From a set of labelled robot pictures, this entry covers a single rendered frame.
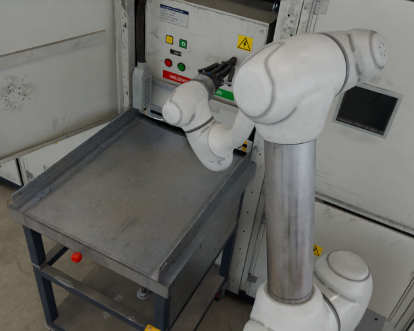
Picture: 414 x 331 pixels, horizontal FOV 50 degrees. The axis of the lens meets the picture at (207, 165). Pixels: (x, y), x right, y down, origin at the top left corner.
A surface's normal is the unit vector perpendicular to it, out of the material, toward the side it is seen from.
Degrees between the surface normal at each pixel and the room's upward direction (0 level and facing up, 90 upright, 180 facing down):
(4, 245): 0
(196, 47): 90
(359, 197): 90
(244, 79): 82
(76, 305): 0
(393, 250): 90
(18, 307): 0
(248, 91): 82
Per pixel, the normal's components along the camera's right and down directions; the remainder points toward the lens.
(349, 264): 0.18, -0.84
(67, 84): 0.70, 0.49
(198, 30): -0.46, 0.52
